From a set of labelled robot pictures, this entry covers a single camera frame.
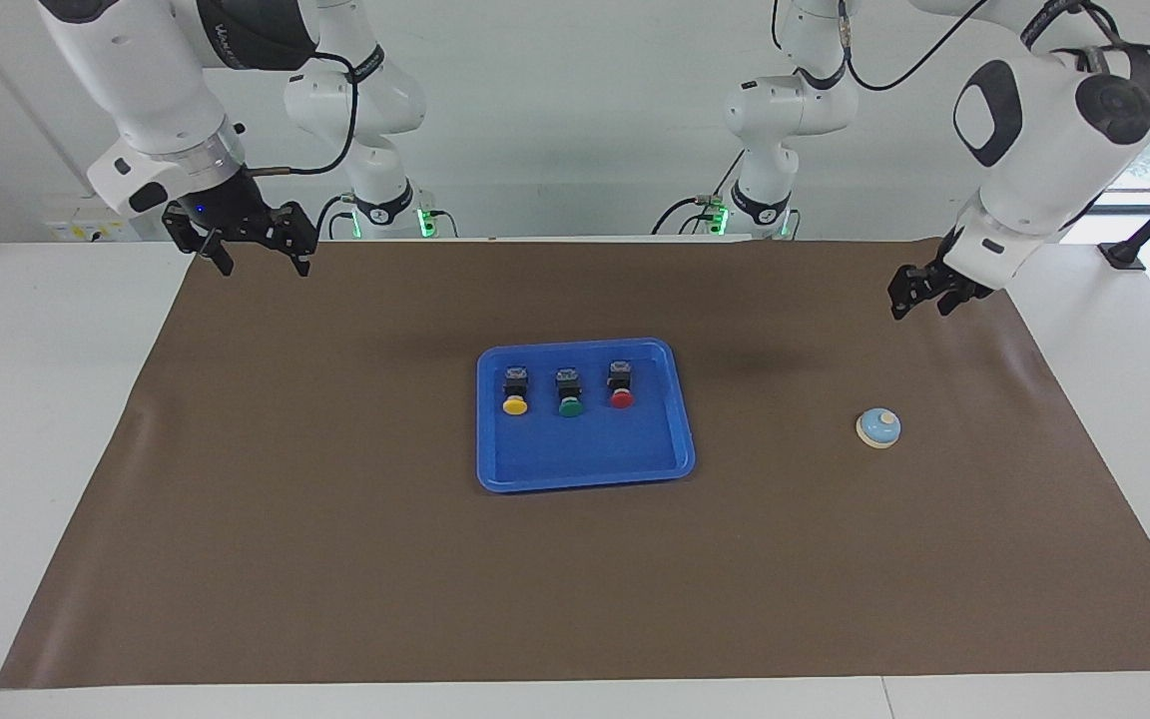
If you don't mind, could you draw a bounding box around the black left base cable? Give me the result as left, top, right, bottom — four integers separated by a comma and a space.
650, 150, 738, 238

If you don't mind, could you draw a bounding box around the light blue call bell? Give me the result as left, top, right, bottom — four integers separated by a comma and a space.
855, 406, 903, 450

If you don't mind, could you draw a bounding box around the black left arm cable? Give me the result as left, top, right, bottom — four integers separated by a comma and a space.
838, 0, 1150, 93

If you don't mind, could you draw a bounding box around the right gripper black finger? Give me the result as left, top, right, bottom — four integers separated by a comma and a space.
198, 230, 234, 278
271, 203, 318, 278

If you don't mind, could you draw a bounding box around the black printed velcro strap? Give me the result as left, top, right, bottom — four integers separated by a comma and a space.
208, 8, 277, 69

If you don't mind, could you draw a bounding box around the brown table mat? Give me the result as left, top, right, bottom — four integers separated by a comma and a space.
0, 238, 1150, 690

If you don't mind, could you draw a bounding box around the blue plastic tray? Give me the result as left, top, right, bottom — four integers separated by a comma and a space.
475, 337, 698, 495

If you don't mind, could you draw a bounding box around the white wall outlet box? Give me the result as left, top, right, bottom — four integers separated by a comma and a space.
41, 195, 172, 244

